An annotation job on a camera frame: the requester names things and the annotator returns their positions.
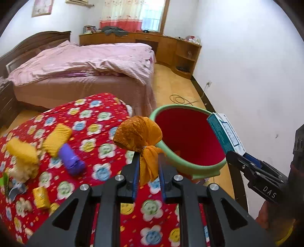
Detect person's right hand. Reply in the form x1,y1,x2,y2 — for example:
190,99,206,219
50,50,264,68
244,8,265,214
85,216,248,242
256,201,296,241

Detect window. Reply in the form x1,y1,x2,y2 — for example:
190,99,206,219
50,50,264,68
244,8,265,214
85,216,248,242
141,0,170,32

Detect dark wooden headboard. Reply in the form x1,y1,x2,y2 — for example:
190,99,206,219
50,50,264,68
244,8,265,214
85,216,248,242
0,30,72,79

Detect cream paper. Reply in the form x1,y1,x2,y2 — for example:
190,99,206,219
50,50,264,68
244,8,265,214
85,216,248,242
9,164,40,183

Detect grey clothes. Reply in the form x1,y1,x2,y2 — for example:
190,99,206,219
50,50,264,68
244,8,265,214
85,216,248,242
102,27,130,36

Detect orange cloth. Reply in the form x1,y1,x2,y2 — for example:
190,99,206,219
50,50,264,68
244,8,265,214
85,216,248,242
113,116,163,186

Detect small yellow box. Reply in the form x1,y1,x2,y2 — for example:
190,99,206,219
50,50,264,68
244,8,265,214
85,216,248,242
32,186,51,210

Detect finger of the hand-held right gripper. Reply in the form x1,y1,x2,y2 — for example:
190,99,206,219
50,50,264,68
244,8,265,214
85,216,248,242
226,151,256,184
244,153,264,168

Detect floral curtain with red hem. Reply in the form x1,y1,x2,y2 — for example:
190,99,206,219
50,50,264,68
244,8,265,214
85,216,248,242
99,0,144,32

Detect green wrapper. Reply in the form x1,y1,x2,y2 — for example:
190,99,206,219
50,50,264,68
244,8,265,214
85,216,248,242
0,172,10,193

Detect wall air conditioner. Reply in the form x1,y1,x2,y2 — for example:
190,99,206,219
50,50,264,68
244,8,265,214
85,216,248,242
65,0,94,6

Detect dark wooden nightstand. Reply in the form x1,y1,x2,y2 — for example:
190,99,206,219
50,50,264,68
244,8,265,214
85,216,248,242
0,79,18,129

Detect pink duvet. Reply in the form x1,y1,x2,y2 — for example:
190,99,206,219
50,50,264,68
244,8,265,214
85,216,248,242
7,40,156,86

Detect long wooden desk cabinet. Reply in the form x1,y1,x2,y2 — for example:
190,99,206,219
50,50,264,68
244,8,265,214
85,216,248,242
79,31,202,80

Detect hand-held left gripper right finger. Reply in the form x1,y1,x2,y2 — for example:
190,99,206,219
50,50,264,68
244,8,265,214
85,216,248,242
158,153,277,247

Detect green basin with red inside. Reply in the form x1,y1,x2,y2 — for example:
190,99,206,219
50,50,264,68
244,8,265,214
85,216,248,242
149,104,227,180

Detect cable on floor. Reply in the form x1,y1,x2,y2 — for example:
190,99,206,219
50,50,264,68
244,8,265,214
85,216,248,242
169,94,205,106

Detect yellow sponge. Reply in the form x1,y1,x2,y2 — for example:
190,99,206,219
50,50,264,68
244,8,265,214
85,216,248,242
6,137,40,168
43,123,73,158

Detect teal and white carton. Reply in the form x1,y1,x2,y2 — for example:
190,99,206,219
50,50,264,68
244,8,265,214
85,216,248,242
207,113,246,156

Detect red floral printed blanket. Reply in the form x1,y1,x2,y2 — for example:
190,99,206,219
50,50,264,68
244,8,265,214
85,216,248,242
0,93,212,247

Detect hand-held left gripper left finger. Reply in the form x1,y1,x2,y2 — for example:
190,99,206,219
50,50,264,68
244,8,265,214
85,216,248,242
25,151,140,247

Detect purple bag roll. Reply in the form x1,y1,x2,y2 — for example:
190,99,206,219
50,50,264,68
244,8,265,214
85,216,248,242
58,143,85,176

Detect grey wrapper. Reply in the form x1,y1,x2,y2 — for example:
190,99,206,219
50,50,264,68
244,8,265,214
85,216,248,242
8,183,26,200

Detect wall poster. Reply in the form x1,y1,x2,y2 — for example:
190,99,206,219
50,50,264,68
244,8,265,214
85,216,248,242
32,0,53,17

